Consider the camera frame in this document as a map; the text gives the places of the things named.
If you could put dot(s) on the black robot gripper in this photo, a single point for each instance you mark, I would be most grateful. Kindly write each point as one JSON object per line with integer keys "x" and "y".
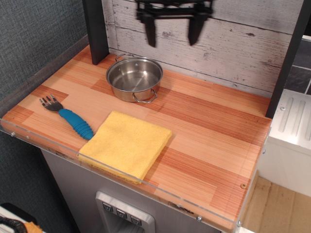
{"x": 197, "y": 11}

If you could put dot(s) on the stainless steel pot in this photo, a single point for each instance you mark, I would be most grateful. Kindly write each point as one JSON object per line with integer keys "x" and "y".
{"x": 135, "y": 79}

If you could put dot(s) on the yellow folded cloth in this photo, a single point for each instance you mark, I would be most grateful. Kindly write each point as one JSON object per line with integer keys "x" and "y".
{"x": 125, "y": 146}

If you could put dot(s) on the clear acrylic edge guard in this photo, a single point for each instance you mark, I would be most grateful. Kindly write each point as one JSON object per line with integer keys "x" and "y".
{"x": 205, "y": 168}

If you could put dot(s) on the white toy sink unit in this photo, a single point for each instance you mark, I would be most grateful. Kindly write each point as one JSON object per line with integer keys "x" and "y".
{"x": 286, "y": 155}

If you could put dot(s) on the grey toy fridge cabinet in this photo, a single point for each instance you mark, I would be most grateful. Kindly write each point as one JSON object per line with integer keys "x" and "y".
{"x": 79, "y": 185}

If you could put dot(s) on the silver ice dispenser panel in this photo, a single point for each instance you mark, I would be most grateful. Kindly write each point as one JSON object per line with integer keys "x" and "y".
{"x": 120, "y": 217}

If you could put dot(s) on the black and orange object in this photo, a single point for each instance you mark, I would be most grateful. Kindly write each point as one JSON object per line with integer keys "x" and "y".
{"x": 15, "y": 220}

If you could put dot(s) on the dark left shelf post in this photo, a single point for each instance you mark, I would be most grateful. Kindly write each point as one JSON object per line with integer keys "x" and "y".
{"x": 96, "y": 30}

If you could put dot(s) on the dark shelf post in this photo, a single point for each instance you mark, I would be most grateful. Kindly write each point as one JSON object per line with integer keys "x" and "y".
{"x": 289, "y": 57}
{"x": 96, "y": 30}

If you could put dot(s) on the dark right shelf post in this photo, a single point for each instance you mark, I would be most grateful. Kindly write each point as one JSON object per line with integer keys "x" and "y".
{"x": 289, "y": 57}

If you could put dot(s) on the blue handled metal fork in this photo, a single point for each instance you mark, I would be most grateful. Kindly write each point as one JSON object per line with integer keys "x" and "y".
{"x": 75, "y": 121}

